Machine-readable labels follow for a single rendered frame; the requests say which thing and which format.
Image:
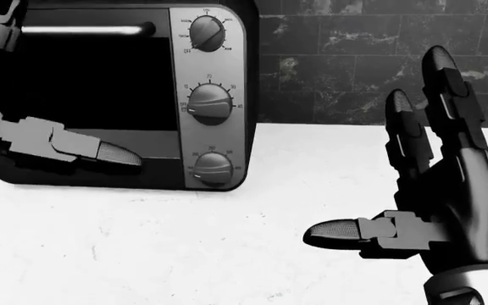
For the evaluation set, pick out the black toaster oven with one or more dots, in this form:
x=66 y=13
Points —
x=210 y=95

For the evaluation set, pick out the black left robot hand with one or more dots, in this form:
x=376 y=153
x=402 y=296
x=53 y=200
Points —
x=36 y=139

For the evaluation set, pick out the temperature knob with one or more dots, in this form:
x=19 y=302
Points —
x=212 y=170

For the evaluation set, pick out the toaster oven glass door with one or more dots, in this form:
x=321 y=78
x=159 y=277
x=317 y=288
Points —
x=100 y=85

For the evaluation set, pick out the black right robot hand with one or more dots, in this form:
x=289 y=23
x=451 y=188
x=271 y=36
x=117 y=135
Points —
x=468 y=193

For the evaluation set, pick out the timer knob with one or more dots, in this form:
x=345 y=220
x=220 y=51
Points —
x=210 y=105

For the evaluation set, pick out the function selector knob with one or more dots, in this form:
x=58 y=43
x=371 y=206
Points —
x=207 y=33

